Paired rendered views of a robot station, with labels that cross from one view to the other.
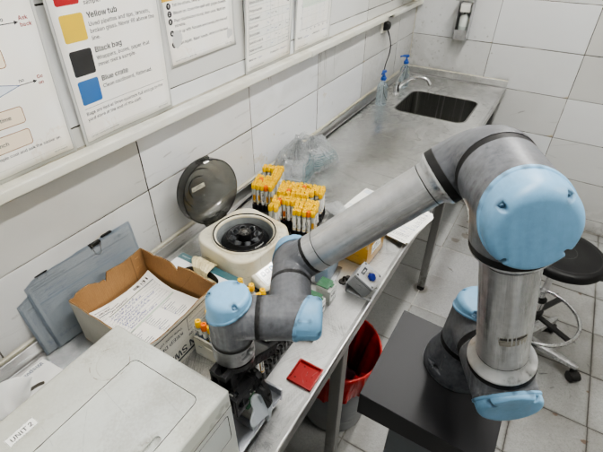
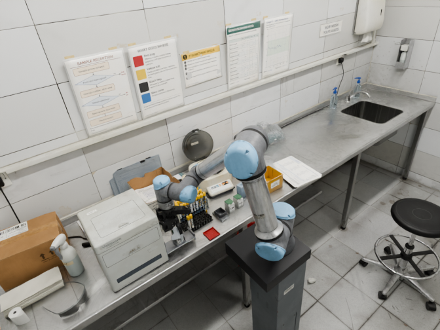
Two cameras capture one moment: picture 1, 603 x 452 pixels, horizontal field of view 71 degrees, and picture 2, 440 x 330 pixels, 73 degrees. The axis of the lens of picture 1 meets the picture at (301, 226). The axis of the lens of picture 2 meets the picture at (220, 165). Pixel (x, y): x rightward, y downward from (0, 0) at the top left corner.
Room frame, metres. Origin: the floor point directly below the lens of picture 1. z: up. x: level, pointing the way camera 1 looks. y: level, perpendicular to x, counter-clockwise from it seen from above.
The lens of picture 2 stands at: (-0.37, -0.57, 2.04)
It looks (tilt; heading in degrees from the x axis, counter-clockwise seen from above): 33 degrees down; 25
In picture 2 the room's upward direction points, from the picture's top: 6 degrees counter-clockwise
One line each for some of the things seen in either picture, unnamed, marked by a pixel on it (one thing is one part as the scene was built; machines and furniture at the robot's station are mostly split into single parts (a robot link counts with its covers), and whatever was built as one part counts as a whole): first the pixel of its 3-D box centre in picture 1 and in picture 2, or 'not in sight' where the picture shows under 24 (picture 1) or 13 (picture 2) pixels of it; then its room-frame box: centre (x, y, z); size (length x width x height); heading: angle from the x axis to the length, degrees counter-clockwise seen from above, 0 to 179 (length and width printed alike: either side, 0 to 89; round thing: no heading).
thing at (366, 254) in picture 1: (358, 239); (268, 179); (1.12, -0.19, 0.93); 0.13 x 0.13 x 0.10; 57
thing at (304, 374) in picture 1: (305, 374); (211, 233); (0.63, -0.01, 0.88); 0.07 x 0.07 x 0.01; 59
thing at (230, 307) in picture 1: (231, 316); (163, 188); (0.48, 0.12, 1.26); 0.09 x 0.08 x 0.11; 89
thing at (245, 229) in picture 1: (245, 239); not in sight; (1.06, 0.18, 0.97); 0.15 x 0.15 x 0.07
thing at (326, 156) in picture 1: (318, 149); (272, 131); (1.74, -0.07, 0.94); 0.20 x 0.17 x 0.14; 131
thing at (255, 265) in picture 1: (249, 247); (211, 175); (1.05, 0.17, 0.94); 0.30 x 0.24 x 0.12; 50
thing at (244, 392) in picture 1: (234, 375); (167, 216); (0.47, 0.12, 1.10); 0.09 x 0.08 x 0.12; 149
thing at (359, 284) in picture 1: (358, 277); not in sight; (0.94, -0.17, 0.92); 0.13 x 0.07 x 0.08; 59
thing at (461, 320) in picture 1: (478, 322); (280, 219); (0.60, -0.38, 1.11); 0.13 x 0.12 x 0.14; 179
